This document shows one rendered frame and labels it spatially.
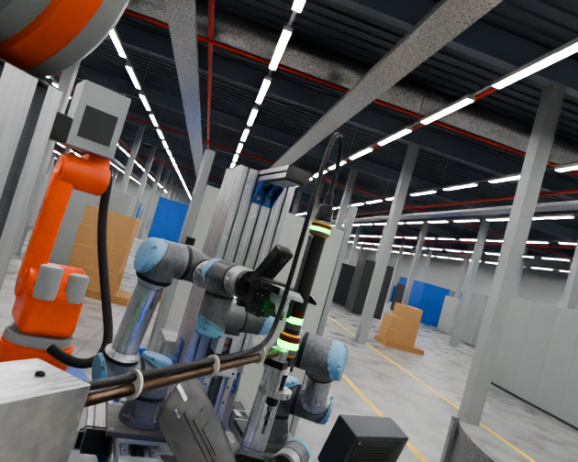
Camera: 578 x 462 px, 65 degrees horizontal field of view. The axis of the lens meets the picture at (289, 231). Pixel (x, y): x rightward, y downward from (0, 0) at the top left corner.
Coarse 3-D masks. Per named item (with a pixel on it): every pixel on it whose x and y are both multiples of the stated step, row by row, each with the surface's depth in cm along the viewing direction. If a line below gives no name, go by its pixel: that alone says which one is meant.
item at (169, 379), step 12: (228, 360) 71; (240, 360) 74; (252, 360) 78; (180, 372) 59; (192, 372) 61; (204, 372) 64; (120, 384) 50; (132, 384) 50; (144, 384) 52; (156, 384) 54; (168, 384) 56; (96, 396) 45; (108, 396) 47; (120, 396) 49
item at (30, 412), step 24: (24, 360) 41; (0, 384) 35; (24, 384) 36; (48, 384) 38; (72, 384) 39; (0, 408) 32; (24, 408) 34; (48, 408) 36; (72, 408) 39; (0, 432) 33; (24, 432) 35; (48, 432) 37; (72, 432) 39; (0, 456) 33; (24, 456) 35; (48, 456) 38
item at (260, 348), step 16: (320, 176) 87; (336, 176) 95; (304, 224) 87; (288, 288) 86; (240, 352) 74; (256, 352) 82; (160, 368) 55; (176, 368) 58; (96, 384) 45; (112, 384) 47; (128, 400) 51
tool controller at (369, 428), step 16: (352, 416) 158; (368, 416) 163; (336, 432) 155; (352, 432) 149; (368, 432) 153; (384, 432) 157; (400, 432) 162; (336, 448) 153; (352, 448) 148; (368, 448) 152; (384, 448) 156; (400, 448) 160
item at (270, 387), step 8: (280, 352) 89; (272, 360) 90; (280, 360) 88; (272, 368) 91; (280, 368) 89; (272, 376) 90; (280, 376) 90; (264, 384) 91; (272, 384) 90; (264, 392) 91; (272, 392) 90; (280, 392) 91; (288, 392) 93
